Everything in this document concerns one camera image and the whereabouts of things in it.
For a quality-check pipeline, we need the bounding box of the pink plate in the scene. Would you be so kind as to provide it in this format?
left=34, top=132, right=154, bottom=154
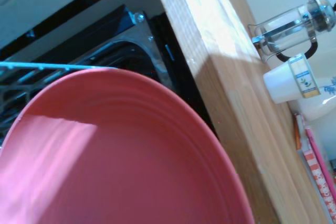
left=0, top=67, right=256, bottom=224

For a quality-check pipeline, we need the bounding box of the dishwasher with open door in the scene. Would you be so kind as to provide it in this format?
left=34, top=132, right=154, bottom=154
left=0, top=0, right=219, bottom=141

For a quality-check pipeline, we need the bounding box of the pink printed box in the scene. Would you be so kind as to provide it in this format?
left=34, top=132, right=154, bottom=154
left=305, top=126, right=336, bottom=190

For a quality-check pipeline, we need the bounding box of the grey wire dishwasher rack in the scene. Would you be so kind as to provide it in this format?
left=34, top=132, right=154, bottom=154
left=0, top=60, right=119, bottom=146

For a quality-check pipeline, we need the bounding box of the glass french press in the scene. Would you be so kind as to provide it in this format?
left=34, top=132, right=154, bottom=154
left=247, top=0, right=336, bottom=64

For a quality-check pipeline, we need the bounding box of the white vase with blue flowers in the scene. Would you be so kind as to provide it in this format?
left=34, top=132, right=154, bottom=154
left=288, top=76, right=336, bottom=123

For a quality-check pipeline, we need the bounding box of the white cup with printed band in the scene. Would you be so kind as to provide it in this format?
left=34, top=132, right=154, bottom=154
left=262, top=52, right=322, bottom=104

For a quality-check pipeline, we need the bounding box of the red gingham cloth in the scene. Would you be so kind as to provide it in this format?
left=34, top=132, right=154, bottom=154
left=293, top=113, right=336, bottom=224

